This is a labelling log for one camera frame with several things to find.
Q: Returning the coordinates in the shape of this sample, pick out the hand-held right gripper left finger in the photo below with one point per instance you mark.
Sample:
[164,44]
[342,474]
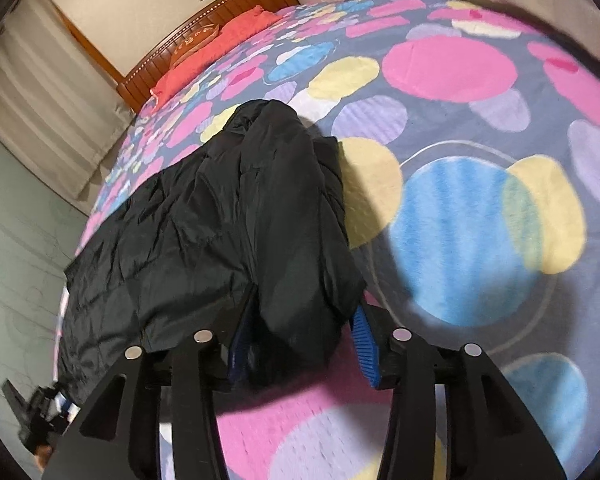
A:
[190,410]

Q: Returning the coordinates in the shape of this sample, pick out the polka-dot bedspread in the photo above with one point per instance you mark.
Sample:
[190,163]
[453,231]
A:
[455,235]

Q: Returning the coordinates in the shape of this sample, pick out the black puffer jacket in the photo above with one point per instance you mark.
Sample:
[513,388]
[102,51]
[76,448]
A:
[205,235]

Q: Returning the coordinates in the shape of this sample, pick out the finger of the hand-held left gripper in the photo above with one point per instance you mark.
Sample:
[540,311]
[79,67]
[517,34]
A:
[15,395]

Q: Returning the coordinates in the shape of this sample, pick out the cream window curtain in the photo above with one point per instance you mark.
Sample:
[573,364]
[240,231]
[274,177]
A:
[45,90]

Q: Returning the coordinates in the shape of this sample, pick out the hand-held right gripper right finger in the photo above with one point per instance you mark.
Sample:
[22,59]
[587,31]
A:
[366,352]

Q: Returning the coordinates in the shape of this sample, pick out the red pillow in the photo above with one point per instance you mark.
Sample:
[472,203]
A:
[195,74]

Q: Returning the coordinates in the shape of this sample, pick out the orange cushion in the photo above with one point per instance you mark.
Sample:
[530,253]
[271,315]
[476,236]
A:
[195,44]

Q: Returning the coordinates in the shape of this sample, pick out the wooden wall post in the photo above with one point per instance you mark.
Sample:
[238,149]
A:
[92,47]

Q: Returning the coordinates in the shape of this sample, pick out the frosted glass wardrobe doors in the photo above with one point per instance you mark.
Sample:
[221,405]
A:
[20,260]

